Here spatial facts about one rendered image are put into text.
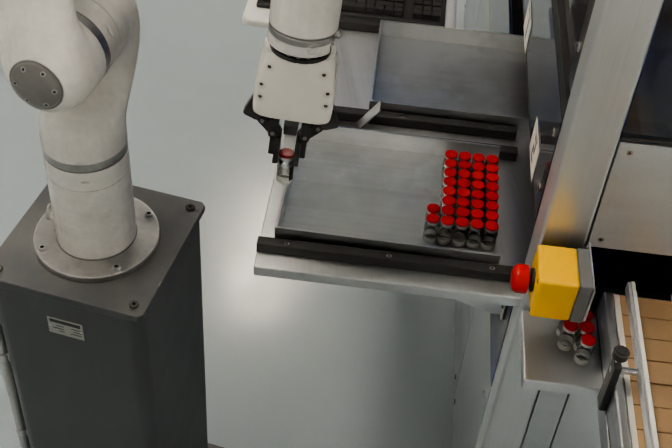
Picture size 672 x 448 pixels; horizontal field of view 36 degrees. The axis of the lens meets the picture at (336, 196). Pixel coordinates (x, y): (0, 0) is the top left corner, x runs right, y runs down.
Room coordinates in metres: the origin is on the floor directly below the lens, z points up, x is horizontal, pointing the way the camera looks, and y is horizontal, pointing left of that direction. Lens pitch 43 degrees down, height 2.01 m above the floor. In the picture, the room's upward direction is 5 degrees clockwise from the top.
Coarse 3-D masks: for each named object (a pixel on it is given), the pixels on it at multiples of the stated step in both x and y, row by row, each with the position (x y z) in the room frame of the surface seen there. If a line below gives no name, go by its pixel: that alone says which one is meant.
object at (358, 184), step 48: (336, 144) 1.36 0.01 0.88; (384, 144) 1.36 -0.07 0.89; (432, 144) 1.35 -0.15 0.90; (480, 144) 1.35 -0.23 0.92; (288, 192) 1.23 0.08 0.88; (336, 192) 1.24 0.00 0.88; (384, 192) 1.25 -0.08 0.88; (432, 192) 1.26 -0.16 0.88; (336, 240) 1.11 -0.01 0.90; (384, 240) 1.11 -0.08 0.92
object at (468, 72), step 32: (384, 32) 1.70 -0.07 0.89; (416, 32) 1.70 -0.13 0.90; (448, 32) 1.69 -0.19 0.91; (480, 32) 1.69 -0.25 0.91; (384, 64) 1.60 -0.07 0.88; (416, 64) 1.61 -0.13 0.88; (448, 64) 1.62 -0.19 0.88; (480, 64) 1.63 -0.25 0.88; (512, 64) 1.64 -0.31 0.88; (384, 96) 1.51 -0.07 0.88; (416, 96) 1.51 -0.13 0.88; (448, 96) 1.52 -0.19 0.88; (480, 96) 1.53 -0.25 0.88; (512, 96) 1.54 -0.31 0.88
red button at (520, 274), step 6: (516, 264) 0.99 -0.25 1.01; (522, 264) 0.98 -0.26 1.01; (516, 270) 0.97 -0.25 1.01; (522, 270) 0.97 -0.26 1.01; (528, 270) 0.97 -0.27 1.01; (516, 276) 0.96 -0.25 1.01; (522, 276) 0.96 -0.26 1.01; (528, 276) 0.96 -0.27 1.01; (510, 282) 0.97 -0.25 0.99; (516, 282) 0.96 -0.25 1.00; (522, 282) 0.96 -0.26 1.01; (528, 282) 0.96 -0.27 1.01; (516, 288) 0.96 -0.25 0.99; (522, 288) 0.95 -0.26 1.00
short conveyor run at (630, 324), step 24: (600, 312) 1.00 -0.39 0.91; (624, 312) 0.99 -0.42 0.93; (648, 312) 0.99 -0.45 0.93; (600, 336) 0.97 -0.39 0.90; (624, 336) 0.94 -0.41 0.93; (648, 336) 0.95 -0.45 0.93; (600, 360) 0.94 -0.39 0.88; (624, 360) 0.85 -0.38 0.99; (648, 360) 0.91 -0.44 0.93; (624, 384) 0.86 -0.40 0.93; (648, 384) 0.83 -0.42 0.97; (600, 408) 0.85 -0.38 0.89; (624, 408) 0.82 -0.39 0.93; (648, 408) 0.80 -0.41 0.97; (600, 432) 0.84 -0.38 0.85; (624, 432) 0.78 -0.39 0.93; (648, 432) 0.76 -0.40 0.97
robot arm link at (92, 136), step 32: (96, 0) 1.13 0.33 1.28; (128, 0) 1.18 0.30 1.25; (128, 32) 1.15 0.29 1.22; (128, 64) 1.15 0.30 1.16; (96, 96) 1.12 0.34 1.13; (128, 96) 1.13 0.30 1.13; (64, 128) 1.07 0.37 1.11; (96, 128) 1.08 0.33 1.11; (64, 160) 1.06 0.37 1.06; (96, 160) 1.06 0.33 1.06
